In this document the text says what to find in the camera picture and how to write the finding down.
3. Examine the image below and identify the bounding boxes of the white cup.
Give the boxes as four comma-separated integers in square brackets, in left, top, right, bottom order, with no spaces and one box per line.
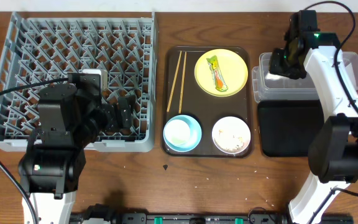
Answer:
[164,119,191,146]

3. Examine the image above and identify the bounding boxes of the green orange snack wrapper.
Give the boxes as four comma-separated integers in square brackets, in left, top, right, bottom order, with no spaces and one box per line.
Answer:
[206,55,228,92]

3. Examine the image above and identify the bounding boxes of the white small plate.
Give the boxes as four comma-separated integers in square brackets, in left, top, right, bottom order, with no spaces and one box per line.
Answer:
[211,116,251,155]

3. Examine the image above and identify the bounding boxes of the rice food scraps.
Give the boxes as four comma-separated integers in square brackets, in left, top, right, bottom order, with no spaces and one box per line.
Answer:
[216,129,244,152]

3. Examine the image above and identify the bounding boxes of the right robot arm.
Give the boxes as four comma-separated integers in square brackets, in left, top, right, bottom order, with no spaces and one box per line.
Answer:
[269,9,358,223]

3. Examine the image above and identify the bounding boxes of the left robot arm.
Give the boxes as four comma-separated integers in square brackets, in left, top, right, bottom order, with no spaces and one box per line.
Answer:
[19,83,137,223]

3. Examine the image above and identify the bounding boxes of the grey dishwasher rack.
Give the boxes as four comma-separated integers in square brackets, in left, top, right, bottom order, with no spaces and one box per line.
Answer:
[0,13,158,152]

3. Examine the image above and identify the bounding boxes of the clear plastic bin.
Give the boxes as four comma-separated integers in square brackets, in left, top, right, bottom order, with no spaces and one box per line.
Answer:
[252,52,358,103]

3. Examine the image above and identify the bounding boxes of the yellow plate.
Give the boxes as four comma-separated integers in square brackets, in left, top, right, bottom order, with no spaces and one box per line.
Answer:
[195,49,248,97]

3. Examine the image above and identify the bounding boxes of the dark brown serving tray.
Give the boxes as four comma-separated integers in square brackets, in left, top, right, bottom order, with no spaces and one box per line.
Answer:
[161,46,254,158]

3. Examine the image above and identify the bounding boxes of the light blue bowl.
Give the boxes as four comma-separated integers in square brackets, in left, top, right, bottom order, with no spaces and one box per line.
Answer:
[163,114,202,153]

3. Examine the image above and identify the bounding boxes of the black tray bin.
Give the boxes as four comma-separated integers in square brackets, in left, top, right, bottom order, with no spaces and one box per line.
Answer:
[257,100,324,157]

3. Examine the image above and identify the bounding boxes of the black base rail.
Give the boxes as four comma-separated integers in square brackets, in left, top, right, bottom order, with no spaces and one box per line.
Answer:
[70,203,354,224]

